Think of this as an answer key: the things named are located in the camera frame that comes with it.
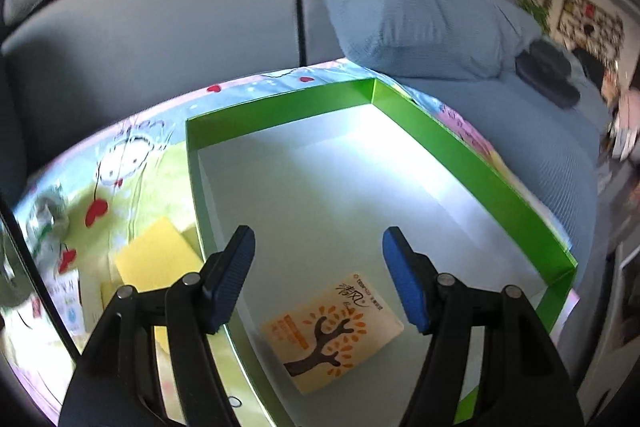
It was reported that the green cardboard box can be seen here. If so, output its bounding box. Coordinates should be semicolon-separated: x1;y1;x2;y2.
186;78;576;426

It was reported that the white printed card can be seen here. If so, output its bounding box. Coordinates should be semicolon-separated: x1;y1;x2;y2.
46;270;86;337

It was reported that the yellow sponge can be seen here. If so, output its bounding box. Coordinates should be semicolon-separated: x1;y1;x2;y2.
101;215;204;356

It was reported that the clear green-print packet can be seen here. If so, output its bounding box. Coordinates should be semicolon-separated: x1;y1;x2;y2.
26;185;70;268

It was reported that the orange tree tissue pack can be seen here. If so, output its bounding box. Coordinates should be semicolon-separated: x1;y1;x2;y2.
260;273;404;395

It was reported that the grey sofa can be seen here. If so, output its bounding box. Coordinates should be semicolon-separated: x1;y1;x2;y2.
1;0;341;204

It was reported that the black round device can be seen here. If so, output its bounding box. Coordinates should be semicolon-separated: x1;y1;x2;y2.
515;39;580;109

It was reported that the blue-grey pillow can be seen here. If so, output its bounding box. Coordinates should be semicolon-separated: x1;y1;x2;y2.
324;0;606;260

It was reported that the cartoon print bedsheet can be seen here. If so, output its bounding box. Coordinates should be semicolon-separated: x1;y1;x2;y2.
4;58;582;427

